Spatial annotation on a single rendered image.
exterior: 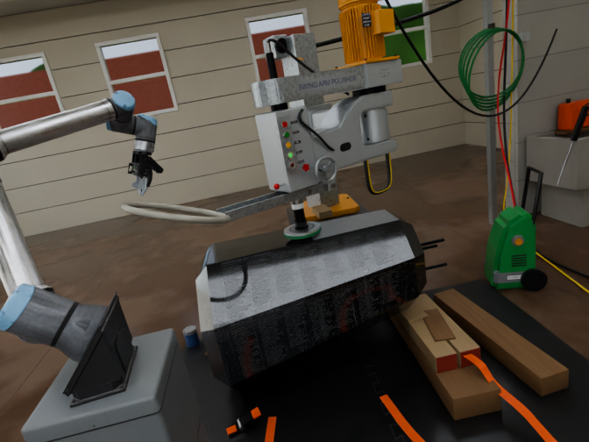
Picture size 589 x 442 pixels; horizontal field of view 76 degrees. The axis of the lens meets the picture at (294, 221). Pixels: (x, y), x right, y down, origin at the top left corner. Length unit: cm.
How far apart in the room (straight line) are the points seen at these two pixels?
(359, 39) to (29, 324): 203
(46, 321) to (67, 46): 769
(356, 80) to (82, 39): 703
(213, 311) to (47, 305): 86
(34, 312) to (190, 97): 713
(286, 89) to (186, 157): 646
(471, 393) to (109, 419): 158
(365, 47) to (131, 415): 207
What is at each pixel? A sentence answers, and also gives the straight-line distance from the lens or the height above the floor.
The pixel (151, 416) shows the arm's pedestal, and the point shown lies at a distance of 138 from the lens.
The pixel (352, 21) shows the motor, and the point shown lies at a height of 198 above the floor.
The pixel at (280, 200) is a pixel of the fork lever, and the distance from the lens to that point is 201.
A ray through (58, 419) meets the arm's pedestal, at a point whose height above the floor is 85.
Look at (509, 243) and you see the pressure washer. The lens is 313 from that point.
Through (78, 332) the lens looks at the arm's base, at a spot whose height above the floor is 106.
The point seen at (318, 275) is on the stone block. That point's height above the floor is 72.
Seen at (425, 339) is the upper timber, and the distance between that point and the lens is 231.
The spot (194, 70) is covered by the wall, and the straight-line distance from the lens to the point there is 828.
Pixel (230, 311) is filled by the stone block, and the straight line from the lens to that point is 201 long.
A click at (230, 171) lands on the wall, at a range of 829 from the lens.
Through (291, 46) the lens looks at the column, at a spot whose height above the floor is 198.
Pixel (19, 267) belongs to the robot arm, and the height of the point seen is 124.
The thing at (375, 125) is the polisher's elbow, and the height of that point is 139.
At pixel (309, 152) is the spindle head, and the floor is 135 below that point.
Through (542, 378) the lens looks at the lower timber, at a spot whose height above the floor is 12.
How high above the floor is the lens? 161
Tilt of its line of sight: 17 degrees down
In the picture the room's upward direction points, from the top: 11 degrees counter-clockwise
